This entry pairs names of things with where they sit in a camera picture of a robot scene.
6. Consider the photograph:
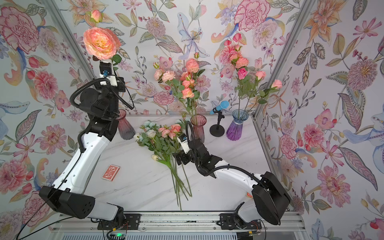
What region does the coral carnation spray stem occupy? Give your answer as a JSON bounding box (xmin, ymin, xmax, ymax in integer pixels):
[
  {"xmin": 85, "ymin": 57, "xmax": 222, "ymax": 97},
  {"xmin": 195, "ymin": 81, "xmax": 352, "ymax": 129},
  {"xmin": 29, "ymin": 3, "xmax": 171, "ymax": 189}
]
[{"xmin": 219, "ymin": 41, "xmax": 249, "ymax": 107}]

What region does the blue purple glass vase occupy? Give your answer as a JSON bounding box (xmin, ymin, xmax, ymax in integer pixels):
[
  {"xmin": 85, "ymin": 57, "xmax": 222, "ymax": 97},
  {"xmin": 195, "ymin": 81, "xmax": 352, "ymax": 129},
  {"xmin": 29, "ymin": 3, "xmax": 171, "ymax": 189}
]
[{"xmin": 226, "ymin": 110, "xmax": 249, "ymax": 141}]

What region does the left corner aluminium post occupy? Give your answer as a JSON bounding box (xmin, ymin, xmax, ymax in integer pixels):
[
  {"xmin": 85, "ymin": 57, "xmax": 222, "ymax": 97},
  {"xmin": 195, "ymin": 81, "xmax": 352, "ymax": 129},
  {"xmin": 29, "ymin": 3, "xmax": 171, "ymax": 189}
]
[{"xmin": 43, "ymin": 0, "xmax": 115, "ymax": 115}]

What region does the coral pink rose spray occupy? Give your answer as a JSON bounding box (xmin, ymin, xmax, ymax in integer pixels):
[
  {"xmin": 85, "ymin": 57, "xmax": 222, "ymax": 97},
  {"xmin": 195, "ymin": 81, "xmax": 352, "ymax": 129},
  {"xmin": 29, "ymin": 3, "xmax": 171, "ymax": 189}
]
[{"xmin": 182, "ymin": 77, "xmax": 200, "ymax": 117}]

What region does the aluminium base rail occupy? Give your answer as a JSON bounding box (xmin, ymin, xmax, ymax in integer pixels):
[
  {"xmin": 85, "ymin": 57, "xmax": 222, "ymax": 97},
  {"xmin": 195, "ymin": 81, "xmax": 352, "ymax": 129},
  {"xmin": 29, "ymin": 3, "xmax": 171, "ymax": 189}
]
[{"xmin": 48, "ymin": 212, "xmax": 309, "ymax": 240}]

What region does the large peach peony stem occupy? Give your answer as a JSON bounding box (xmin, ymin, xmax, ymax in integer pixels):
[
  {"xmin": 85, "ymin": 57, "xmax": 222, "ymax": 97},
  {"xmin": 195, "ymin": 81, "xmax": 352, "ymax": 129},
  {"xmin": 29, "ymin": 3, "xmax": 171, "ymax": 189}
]
[{"xmin": 83, "ymin": 10, "xmax": 122, "ymax": 71}]

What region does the pink ribbed glass vase left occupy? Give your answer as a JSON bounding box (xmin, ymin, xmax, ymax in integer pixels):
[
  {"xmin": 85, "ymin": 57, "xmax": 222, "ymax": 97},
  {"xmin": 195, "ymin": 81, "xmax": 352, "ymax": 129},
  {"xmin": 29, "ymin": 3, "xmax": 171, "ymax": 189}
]
[{"xmin": 117, "ymin": 109, "xmax": 136, "ymax": 140}]

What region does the red playing card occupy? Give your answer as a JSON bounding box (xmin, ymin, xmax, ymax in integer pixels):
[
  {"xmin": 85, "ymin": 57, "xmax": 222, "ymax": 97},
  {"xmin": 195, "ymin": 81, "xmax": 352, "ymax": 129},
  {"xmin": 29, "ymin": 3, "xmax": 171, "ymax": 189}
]
[{"xmin": 102, "ymin": 165, "xmax": 121, "ymax": 182}]

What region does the pale pink peony stem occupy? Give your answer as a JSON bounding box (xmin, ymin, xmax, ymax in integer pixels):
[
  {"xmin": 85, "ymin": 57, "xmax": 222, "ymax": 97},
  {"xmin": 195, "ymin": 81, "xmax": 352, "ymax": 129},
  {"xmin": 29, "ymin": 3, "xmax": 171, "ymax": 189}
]
[{"xmin": 153, "ymin": 63, "xmax": 191, "ymax": 117}]

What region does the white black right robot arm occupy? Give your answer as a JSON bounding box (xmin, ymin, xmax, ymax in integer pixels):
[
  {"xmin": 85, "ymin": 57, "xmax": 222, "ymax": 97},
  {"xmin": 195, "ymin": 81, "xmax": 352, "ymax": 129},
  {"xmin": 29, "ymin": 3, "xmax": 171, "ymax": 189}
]
[{"xmin": 174, "ymin": 121, "xmax": 291, "ymax": 228}]

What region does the magenta rose stem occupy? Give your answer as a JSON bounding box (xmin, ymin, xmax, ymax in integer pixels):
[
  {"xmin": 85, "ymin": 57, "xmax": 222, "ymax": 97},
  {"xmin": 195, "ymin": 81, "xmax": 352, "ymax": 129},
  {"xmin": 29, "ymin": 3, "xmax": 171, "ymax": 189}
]
[{"xmin": 237, "ymin": 67, "xmax": 252, "ymax": 111}]

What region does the blue microphone on black stand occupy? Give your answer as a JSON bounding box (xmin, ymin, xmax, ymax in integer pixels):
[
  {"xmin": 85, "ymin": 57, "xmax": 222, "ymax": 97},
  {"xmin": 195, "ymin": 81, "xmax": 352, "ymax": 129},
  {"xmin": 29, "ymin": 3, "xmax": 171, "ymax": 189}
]
[{"xmin": 210, "ymin": 101, "xmax": 230, "ymax": 137}]

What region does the corner aluminium post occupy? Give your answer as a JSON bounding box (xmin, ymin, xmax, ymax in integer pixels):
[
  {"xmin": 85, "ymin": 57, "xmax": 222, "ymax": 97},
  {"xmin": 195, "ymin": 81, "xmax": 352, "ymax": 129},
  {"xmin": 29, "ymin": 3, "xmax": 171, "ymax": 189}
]
[
  {"xmin": 43, "ymin": 0, "xmax": 115, "ymax": 115},
  {"xmin": 252, "ymin": 0, "xmax": 311, "ymax": 118}
]

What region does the light pink rose stem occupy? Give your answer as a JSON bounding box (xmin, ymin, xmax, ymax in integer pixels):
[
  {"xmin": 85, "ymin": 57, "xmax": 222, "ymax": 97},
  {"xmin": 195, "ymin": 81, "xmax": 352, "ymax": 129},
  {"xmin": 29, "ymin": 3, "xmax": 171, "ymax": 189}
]
[
  {"xmin": 244, "ymin": 71, "xmax": 267, "ymax": 113},
  {"xmin": 247, "ymin": 80, "xmax": 283, "ymax": 114}
]

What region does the bunch of artificial flowers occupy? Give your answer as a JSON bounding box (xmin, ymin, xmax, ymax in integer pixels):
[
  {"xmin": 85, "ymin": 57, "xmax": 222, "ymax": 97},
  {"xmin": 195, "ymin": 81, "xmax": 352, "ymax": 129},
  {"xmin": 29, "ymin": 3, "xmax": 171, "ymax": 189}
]
[{"xmin": 134, "ymin": 121, "xmax": 193, "ymax": 210}]

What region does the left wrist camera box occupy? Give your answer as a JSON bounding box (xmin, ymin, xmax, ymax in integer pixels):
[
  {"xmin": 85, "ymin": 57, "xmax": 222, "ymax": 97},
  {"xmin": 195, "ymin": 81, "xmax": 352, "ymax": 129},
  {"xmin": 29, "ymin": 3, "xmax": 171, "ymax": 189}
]
[{"xmin": 99, "ymin": 60, "xmax": 118, "ymax": 87}]

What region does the coral pink carnation stem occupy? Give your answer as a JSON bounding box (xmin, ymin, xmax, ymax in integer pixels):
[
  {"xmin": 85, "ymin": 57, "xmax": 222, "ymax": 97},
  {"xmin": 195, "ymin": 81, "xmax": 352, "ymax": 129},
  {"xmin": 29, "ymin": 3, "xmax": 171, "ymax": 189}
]
[{"xmin": 183, "ymin": 59, "xmax": 205, "ymax": 92}]

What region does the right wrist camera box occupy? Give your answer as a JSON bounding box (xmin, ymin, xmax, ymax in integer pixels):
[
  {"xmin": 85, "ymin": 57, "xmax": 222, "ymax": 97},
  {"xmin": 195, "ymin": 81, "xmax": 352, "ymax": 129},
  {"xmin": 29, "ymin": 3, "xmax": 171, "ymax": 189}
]
[{"xmin": 177, "ymin": 134, "xmax": 191, "ymax": 154}]

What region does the right corner aluminium post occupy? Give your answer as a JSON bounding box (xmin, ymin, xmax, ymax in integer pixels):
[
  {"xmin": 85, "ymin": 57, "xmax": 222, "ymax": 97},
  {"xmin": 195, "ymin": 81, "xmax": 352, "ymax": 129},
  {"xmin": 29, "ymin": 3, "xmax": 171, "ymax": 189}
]
[{"xmin": 252, "ymin": 0, "xmax": 311, "ymax": 118}]

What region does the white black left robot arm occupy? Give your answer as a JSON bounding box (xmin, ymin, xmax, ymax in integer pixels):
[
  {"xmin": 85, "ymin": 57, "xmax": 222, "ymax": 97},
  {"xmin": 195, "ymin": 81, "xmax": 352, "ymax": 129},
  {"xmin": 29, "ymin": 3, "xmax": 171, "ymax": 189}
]
[{"xmin": 39, "ymin": 76, "xmax": 126, "ymax": 224}]

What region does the pink ribbed glass vase centre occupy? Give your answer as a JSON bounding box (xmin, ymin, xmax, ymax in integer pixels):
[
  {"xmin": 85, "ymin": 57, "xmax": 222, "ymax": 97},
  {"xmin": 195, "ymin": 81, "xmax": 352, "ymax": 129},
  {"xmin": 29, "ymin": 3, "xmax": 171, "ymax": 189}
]
[{"xmin": 191, "ymin": 114, "xmax": 207, "ymax": 143}]

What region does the pink ribbed glass vase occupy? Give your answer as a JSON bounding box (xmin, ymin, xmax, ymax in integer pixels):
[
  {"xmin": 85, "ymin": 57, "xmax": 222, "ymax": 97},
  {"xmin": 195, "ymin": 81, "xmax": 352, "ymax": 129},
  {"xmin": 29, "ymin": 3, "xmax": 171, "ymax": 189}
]
[
  {"xmin": 117, "ymin": 109, "xmax": 136, "ymax": 140},
  {"xmin": 191, "ymin": 114, "xmax": 207, "ymax": 143}
]

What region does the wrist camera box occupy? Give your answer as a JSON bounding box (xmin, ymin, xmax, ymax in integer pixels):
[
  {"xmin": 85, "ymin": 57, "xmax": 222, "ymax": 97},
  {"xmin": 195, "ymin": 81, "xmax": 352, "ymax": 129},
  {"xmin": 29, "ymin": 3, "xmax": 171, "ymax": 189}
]
[
  {"xmin": 99, "ymin": 60, "xmax": 118, "ymax": 87},
  {"xmin": 177, "ymin": 134, "xmax": 191, "ymax": 154}
]

